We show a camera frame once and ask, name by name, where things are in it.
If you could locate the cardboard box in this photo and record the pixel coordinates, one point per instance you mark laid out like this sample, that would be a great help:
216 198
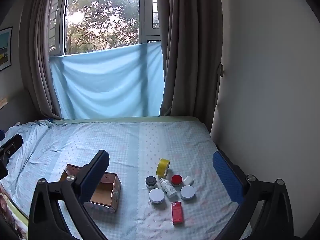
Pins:
107 194

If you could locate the red lid tin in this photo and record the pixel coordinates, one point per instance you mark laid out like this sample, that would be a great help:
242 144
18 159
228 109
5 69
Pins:
176 180

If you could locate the white pill bottle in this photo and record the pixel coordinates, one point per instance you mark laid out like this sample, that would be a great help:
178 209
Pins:
167 187

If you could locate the checkered bed sheet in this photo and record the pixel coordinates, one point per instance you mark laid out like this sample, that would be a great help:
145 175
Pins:
135 149

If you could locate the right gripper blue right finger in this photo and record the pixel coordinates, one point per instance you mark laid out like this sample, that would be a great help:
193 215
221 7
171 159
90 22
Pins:
232 177

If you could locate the window frame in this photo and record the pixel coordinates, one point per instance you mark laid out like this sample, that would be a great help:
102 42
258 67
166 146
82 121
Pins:
81 26

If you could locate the left grey curtain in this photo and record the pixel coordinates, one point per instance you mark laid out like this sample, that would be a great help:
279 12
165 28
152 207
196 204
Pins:
42 35

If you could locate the yellow tape roll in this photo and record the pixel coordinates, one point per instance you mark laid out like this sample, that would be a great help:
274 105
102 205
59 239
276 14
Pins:
162 167

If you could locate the red carton box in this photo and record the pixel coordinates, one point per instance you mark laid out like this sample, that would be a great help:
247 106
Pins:
177 213

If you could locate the black lid white jar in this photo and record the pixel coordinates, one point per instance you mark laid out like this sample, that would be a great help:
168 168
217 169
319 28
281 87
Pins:
151 182

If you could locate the framed wall picture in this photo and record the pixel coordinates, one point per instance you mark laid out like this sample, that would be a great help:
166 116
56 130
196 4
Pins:
5 48

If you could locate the right grey curtain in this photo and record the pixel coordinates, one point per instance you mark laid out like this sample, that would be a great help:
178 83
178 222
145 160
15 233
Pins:
191 39

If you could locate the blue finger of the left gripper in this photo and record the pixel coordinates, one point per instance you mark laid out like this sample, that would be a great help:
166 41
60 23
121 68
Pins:
10 147

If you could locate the small wall shelf item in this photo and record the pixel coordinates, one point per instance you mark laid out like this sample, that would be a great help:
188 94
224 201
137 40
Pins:
3 102

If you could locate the grey curtain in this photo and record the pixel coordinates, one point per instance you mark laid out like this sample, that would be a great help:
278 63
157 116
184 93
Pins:
191 39
42 35

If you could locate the light blue hanging cloth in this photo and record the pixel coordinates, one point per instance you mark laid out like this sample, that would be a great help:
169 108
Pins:
120 82

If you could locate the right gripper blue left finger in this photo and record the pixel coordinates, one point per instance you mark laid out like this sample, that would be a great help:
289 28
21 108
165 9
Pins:
89 176

